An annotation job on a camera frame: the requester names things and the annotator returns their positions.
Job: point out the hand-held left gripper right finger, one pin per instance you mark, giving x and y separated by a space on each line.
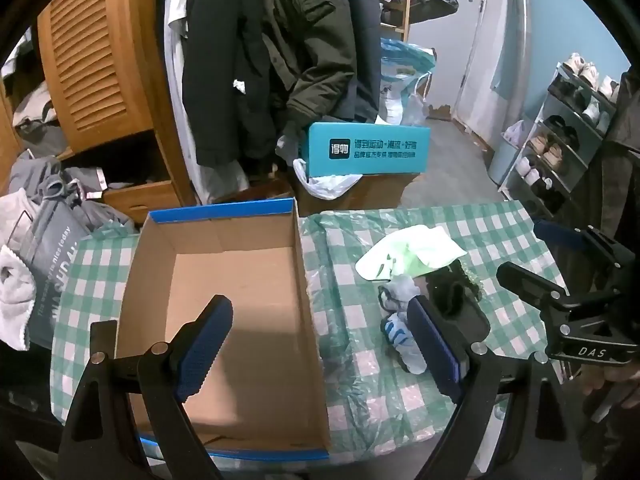
440 355

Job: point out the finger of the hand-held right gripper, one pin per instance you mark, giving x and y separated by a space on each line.
555 235
530 280

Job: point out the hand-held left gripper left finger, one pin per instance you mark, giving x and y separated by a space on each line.
200 355

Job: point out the blue white striped sock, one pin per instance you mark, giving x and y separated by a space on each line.
397 332

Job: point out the black fuzzy sock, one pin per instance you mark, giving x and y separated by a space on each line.
450 300

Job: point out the cardboard shoe box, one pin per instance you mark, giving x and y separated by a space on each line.
240 310

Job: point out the grey sock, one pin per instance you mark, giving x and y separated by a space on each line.
402 290

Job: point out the light green cloth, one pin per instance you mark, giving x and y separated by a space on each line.
415 250

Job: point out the person's right hand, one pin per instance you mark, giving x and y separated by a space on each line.
602 380

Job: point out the green checked tablecloth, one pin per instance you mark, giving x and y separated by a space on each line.
500 240

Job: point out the group of assorted shoes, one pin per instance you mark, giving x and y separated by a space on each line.
550 152

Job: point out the light blue bin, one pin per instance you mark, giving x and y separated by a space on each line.
502 160

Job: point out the grey shoe rack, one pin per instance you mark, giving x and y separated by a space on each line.
575 130

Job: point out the wooden wardrobe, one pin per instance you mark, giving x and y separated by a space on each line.
145 195

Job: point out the grey printed bag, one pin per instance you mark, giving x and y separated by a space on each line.
55 260

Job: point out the white towel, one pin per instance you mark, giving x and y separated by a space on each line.
15 300

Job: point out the teal printed box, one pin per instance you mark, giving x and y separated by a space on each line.
370 150

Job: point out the white plastic bag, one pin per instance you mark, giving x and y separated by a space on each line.
325 185

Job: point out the white door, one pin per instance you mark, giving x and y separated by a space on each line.
495 35

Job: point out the grey clothing pile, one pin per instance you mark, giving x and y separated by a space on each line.
55 180

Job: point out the blue plastic bag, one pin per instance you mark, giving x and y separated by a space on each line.
400 65

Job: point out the dark navy hanging coat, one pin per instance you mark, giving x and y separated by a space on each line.
362 60

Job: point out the black hanging coat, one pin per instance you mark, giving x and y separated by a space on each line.
225 85

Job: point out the white hanging garment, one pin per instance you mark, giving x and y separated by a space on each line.
175 60

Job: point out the wooden louvered wardrobe door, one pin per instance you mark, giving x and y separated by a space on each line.
100 60

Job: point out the olive green hanging jacket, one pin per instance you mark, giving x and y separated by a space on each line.
310 35

